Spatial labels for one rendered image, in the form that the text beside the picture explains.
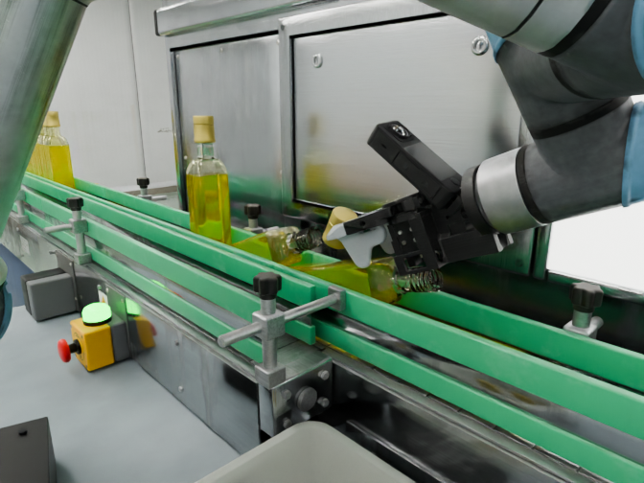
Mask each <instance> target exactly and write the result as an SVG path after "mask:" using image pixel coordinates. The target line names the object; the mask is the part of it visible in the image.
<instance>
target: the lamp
mask: <svg viewBox="0 0 644 483"><path fill-rule="evenodd" d="M111 320H112V315H111V312H110V307H109V306H108V305H107V304H105V303H94V304H91V305H88V306H86V307H85V308H84V309H83V311H82V322H83V325H85V326H88V327H96V326H101V325H104V324H106V323H108V322H110V321H111Z"/></svg>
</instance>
